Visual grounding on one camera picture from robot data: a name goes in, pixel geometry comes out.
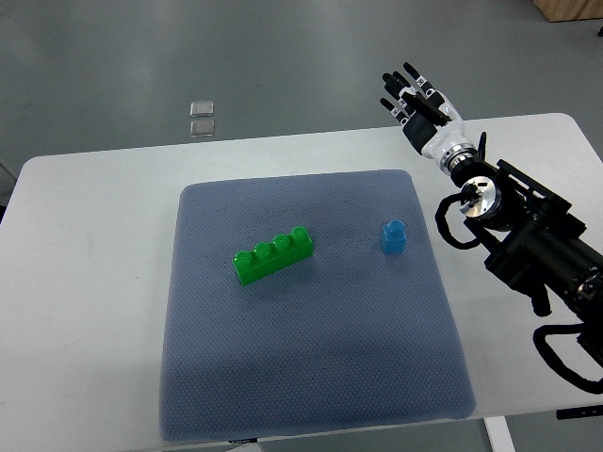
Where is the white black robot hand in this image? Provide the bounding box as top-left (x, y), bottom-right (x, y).
top-left (380, 62), bottom-right (477, 174)

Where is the blue toy block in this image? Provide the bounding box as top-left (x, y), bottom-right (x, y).
top-left (381, 219), bottom-right (407, 254)

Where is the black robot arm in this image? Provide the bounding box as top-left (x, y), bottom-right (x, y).
top-left (435, 137), bottom-right (602, 395)

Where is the green four-stud toy block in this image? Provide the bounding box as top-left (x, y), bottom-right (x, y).
top-left (232, 226), bottom-right (314, 286)

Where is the wooden box corner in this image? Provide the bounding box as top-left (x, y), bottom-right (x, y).
top-left (532, 0), bottom-right (603, 23)

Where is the blue-grey mesh mat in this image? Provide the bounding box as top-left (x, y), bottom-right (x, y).
top-left (159, 169), bottom-right (476, 442)

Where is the upper metal floor plate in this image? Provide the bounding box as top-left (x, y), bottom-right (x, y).
top-left (189, 100), bottom-right (215, 118)

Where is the white table leg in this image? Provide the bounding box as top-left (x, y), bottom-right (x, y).
top-left (483, 416), bottom-right (515, 452)

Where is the black table control panel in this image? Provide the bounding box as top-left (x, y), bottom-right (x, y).
top-left (556, 405), bottom-right (603, 420)

